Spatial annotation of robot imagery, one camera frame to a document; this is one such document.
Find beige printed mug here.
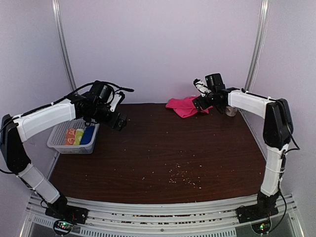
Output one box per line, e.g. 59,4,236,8
225,106,238,117

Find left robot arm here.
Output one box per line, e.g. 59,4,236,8
0,80,134,219

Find orange bunny towel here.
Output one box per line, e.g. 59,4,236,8
65,128,76,146

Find aluminium post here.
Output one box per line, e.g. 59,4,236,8
244,0,271,91
51,0,77,90

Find right aluminium post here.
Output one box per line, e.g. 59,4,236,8
244,0,271,91

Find white plastic basket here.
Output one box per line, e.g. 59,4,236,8
47,119,99,154

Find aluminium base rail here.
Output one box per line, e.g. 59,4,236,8
18,195,307,237

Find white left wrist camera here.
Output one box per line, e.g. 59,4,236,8
110,91,125,112

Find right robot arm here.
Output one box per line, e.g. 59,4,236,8
193,73,294,218

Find left aluminium post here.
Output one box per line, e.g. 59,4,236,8
51,0,77,90

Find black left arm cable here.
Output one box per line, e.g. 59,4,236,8
12,80,135,119

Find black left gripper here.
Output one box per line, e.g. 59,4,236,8
86,103,126,131

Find blue rolled towel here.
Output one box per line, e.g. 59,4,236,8
80,126,95,145

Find pink towel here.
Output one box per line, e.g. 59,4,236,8
165,96,198,119

